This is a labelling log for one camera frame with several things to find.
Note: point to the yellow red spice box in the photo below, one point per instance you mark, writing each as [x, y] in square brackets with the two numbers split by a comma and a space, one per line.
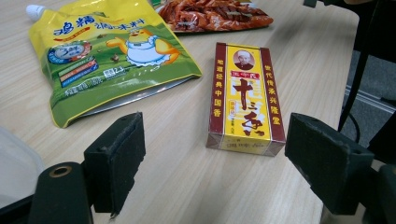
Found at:
[246, 99]

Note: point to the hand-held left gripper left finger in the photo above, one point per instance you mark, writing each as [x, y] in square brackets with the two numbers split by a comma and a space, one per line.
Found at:
[116, 161]

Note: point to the green packet with meat picture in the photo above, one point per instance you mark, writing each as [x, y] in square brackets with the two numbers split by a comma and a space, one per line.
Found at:
[214, 15]

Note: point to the black metal stand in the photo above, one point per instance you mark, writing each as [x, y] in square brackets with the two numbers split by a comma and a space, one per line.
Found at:
[358, 81]

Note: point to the clear plastic container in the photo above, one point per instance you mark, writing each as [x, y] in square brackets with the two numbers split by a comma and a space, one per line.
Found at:
[15, 168]

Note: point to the yellow green spouted seasoning pouch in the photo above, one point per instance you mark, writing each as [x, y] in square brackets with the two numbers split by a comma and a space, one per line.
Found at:
[124, 77]

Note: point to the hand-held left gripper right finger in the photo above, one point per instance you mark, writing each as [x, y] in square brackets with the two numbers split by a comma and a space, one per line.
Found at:
[327, 161]

